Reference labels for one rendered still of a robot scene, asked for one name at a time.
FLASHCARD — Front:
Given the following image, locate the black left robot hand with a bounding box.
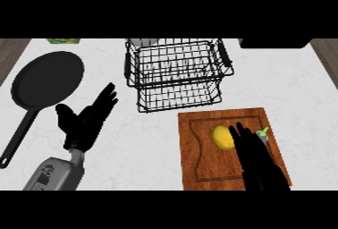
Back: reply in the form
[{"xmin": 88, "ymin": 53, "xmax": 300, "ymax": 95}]
[{"xmin": 55, "ymin": 82, "xmax": 120, "ymax": 153}]

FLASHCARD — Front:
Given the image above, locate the grey and green vegetable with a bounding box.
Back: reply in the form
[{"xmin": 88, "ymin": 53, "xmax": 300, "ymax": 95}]
[{"xmin": 256, "ymin": 126, "xmax": 271, "ymax": 145}]

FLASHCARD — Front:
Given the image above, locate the black wire tiered basket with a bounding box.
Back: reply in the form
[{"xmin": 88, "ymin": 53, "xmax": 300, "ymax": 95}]
[{"xmin": 124, "ymin": 38, "xmax": 235, "ymax": 114}]

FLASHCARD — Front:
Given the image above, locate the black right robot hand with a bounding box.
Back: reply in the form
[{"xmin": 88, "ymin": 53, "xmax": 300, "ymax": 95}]
[{"xmin": 228, "ymin": 122, "xmax": 293, "ymax": 191}]

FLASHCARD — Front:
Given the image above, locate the green and yellow box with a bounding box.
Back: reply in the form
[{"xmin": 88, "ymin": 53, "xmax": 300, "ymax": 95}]
[{"xmin": 46, "ymin": 38, "xmax": 82, "ymax": 45}]

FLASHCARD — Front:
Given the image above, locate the yellow lemon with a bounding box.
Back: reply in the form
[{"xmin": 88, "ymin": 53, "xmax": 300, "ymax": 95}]
[{"xmin": 212, "ymin": 124, "xmax": 237, "ymax": 151}]

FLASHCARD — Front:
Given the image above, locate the brown wooden cutting board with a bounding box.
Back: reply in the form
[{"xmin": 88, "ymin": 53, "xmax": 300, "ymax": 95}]
[{"xmin": 178, "ymin": 106, "xmax": 294, "ymax": 191}]

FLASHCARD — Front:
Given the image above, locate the black frying pan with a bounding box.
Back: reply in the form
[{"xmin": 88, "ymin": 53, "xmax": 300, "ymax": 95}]
[{"xmin": 0, "ymin": 50, "xmax": 86, "ymax": 170}]

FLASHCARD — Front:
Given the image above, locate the black appliance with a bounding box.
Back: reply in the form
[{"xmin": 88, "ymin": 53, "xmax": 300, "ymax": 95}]
[{"xmin": 238, "ymin": 38, "xmax": 313, "ymax": 49}]

